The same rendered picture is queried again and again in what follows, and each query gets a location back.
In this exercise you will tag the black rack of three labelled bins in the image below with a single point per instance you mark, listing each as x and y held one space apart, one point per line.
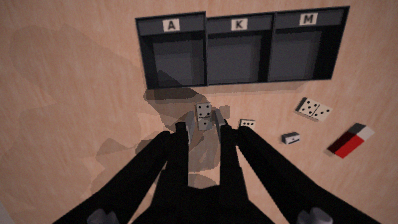
175 48

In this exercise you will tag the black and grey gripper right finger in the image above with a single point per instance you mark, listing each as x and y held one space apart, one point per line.
299 199

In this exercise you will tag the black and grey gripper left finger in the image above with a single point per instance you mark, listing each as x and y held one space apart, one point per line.
117 201

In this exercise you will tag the white domino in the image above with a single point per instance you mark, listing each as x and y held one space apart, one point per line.
249 123
314 109
204 116

